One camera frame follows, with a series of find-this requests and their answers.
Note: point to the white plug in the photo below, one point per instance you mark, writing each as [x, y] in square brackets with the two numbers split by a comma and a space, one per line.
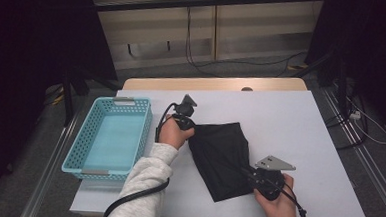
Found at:
[355, 115]

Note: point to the light blue plastic basket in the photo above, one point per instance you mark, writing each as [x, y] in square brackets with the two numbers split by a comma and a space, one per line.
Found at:
[112, 141]

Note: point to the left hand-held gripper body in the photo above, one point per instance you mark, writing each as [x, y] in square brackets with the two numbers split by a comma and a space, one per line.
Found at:
[184, 113]

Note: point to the beige wooden cabinet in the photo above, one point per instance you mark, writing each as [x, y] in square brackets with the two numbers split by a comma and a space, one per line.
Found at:
[258, 35]

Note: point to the black camera stand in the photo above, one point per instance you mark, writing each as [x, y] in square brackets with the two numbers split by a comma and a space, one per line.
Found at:
[342, 83]

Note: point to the wide black curtain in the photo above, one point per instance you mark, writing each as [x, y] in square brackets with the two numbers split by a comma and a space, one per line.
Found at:
[23, 63]

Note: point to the black shorts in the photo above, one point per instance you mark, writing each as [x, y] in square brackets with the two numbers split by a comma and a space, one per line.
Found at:
[222, 156]

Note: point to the narrow black curtain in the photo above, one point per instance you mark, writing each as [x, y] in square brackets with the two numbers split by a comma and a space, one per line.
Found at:
[377, 48]

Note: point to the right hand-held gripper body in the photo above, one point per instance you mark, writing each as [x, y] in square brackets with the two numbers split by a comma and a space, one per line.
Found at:
[267, 184]

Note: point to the black tripod stand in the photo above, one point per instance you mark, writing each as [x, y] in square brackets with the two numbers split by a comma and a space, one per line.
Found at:
[68, 98]

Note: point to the person's right hand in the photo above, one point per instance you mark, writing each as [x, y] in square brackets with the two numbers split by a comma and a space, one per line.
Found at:
[282, 213]

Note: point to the wooden table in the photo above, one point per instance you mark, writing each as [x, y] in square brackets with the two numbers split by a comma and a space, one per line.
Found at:
[199, 82]

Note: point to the person's left hand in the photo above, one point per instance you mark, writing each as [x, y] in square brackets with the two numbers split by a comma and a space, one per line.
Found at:
[173, 134]

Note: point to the black horizontal bar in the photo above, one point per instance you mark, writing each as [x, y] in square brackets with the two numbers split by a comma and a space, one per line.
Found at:
[203, 2]

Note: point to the metal floor rail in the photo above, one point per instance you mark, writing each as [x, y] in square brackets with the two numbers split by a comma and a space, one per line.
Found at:
[371, 168]
[49, 167]

